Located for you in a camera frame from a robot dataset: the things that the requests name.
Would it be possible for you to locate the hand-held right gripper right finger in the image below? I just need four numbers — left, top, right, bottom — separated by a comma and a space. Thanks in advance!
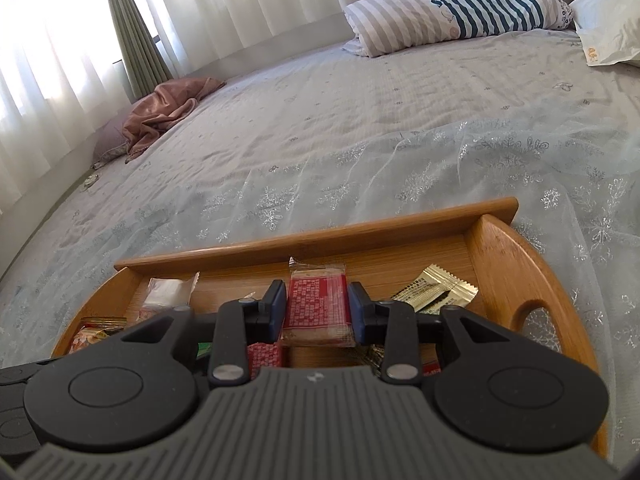
347, 281, 517, 386

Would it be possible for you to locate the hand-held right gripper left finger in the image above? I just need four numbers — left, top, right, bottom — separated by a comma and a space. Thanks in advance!
122, 280, 288, 387

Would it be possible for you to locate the red cracker packet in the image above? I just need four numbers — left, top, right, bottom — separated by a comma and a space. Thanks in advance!
279, 256, 357, 349

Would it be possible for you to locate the small red clear snack packet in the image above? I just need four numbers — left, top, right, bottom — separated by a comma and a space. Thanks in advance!
246, 341, 287, 382

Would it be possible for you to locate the red peanut snack packet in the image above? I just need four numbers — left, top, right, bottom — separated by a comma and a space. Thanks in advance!
69, 315, 128, 355

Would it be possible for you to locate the white snack packet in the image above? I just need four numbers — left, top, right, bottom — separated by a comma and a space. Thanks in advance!
139, 272, 201, 312

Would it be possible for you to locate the wooden tray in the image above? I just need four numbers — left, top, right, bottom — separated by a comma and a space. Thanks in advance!
50, 197, 609, 461

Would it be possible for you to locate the bed with grey sheet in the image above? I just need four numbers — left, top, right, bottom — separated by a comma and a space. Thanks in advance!
0, 27, 640, 431

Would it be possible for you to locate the pink cloth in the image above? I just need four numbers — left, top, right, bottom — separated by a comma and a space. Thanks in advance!
121, 77, 227, 164

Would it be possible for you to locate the white sheer curtain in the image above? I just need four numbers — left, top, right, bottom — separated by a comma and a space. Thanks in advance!
0, 0, 571, 216

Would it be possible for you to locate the striped pillow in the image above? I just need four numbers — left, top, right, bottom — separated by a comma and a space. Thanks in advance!
342, 0, 574, 59

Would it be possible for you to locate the green curtain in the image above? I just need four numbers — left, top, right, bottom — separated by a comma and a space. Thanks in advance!
101, 0, 172, 102

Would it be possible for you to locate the white pillow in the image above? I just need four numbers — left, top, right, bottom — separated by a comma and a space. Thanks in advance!
569, 0, 640, 69

